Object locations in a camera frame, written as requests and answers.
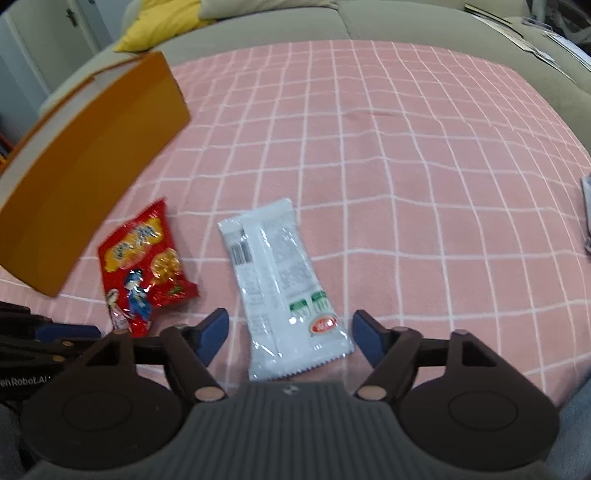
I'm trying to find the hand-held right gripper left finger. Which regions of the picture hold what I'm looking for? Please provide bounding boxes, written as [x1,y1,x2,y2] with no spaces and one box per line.
[85,308,230,402]

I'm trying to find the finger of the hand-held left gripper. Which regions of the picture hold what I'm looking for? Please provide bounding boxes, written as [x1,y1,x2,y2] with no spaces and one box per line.
[0,301,102,366]

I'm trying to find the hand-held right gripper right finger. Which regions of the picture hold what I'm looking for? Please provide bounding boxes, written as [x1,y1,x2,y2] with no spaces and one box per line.
[352,310,498,401]

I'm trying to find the white cracker snack bag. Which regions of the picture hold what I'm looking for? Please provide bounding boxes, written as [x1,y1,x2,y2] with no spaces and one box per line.
[217,198,356,382]

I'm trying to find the red cartoon print snack bag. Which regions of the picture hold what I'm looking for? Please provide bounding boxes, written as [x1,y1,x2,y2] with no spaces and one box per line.
[97,198,199,339]

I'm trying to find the orange cardboard box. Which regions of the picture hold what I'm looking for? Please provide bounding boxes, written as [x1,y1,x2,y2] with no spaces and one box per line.
[0,51,191,298]

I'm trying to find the pink checkered blanket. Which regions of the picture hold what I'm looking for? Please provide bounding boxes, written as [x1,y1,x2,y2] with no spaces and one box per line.
[0,39,591,408]

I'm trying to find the person's right leg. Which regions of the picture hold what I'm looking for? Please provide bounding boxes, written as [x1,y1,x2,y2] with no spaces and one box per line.
[551,390,591,480]

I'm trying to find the grey cloth item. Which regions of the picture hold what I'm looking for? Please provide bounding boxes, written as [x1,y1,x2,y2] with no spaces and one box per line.
[580,174,591,253]

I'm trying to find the white door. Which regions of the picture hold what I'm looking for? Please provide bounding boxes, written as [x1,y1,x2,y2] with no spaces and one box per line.
[0,0,126,116]

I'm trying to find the beige sofa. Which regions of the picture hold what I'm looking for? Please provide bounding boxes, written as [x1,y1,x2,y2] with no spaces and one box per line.
[39,0,591,153]

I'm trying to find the yellow pillow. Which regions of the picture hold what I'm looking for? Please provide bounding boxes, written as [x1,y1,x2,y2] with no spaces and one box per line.
[113,0,219,53]

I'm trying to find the light grey cushion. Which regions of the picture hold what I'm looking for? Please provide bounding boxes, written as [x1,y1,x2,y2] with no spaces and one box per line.
[198,0,341,22]

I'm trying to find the loose white papers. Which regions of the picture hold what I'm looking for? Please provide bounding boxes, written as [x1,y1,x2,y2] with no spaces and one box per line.
[522,16,591,85]

